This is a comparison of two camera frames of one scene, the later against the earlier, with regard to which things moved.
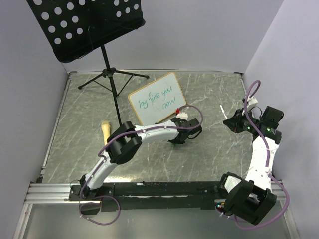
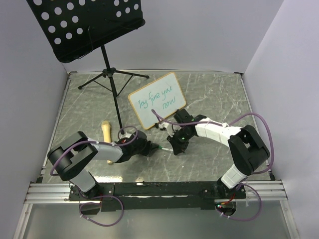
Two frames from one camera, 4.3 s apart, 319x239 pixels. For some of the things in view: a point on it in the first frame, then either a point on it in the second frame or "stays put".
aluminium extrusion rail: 50,193 stays put
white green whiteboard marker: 224,113 → 167,149
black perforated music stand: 71,27 stays put
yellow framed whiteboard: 158,100 stays put
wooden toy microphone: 106,129 stays put
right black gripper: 234,123 → 178,148
